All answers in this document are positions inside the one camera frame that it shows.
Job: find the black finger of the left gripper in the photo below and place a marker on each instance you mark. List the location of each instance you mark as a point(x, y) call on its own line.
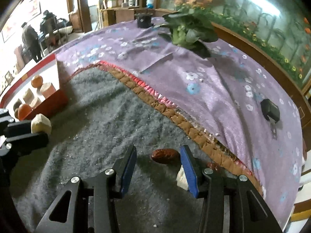
point(26, 143)

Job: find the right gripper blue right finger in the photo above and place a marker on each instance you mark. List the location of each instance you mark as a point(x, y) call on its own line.
point(192, 170)

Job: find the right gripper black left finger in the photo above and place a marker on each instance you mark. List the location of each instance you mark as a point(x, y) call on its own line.
point(124, 168)

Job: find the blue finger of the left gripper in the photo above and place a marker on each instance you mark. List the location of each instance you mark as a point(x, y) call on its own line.
point(18, 128)

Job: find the small beige chunk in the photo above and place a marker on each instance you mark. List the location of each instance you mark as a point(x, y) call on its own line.
point(181, 180)

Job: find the brown oval fruit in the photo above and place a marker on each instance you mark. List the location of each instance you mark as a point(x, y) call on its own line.
point(16, 113)

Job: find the orange tangerine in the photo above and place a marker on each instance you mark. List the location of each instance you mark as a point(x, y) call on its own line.
point(23, 110)
point(37, 81)

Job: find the large beige faceted chunk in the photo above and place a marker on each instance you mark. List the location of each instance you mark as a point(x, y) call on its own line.
point(28, 96)

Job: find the red date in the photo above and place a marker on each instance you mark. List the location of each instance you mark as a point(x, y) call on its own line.
point(213, 166)
point(165, 156)

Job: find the red white shallow box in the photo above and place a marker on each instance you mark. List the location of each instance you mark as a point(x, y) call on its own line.
point(48, 69)

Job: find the grey felt mat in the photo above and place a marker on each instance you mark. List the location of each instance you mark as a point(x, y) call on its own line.
point(101, 121)

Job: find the person in dark clothes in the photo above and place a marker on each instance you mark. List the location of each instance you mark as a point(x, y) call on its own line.
point(30, 41)

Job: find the purple floral tablecloth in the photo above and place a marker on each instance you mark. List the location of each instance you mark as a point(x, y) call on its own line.
point(219, 98)

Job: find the small black clip device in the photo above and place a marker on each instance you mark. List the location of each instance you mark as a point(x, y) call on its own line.
point(271, 113)

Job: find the black cylindrical device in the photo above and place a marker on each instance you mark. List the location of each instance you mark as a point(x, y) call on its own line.
point(144, 20)

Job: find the floral glass cabinet panel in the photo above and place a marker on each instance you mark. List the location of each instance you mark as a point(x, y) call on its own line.
point(279, 27)

